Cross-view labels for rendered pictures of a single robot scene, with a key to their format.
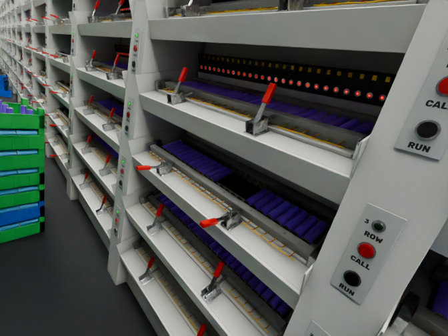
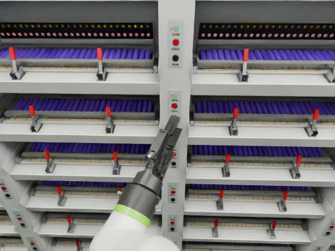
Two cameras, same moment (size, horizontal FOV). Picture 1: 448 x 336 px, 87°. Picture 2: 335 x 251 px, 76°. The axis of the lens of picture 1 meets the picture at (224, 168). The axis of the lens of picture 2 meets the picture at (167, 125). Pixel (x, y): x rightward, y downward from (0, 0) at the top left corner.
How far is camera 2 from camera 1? 1.21 m
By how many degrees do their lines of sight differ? 39
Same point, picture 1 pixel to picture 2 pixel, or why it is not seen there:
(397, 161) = (322, 237)
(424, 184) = (327, 239)
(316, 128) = (287, 223)
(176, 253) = not seen: outside the picture
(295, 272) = not seen: outside the picture
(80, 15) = (24, 199)
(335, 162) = (302, 236)
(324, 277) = not seen: outside the picture
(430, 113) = (328, 230)
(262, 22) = (274, 214)
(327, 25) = (300, 215)
